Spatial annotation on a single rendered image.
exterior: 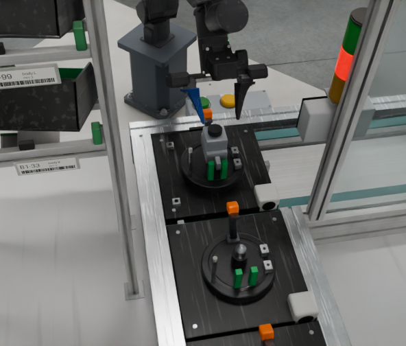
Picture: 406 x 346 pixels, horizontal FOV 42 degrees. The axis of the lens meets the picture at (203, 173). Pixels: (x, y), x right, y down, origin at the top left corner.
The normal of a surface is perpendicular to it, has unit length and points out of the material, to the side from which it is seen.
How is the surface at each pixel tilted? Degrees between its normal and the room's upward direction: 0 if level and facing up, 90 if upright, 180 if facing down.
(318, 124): 90
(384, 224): 90
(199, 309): 0
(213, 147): 90
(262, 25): 0
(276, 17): 0
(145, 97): 90
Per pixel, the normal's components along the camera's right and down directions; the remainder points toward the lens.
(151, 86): -0.56, 0.62
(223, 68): 0.21, 0.53
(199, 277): 0.03, -0.65
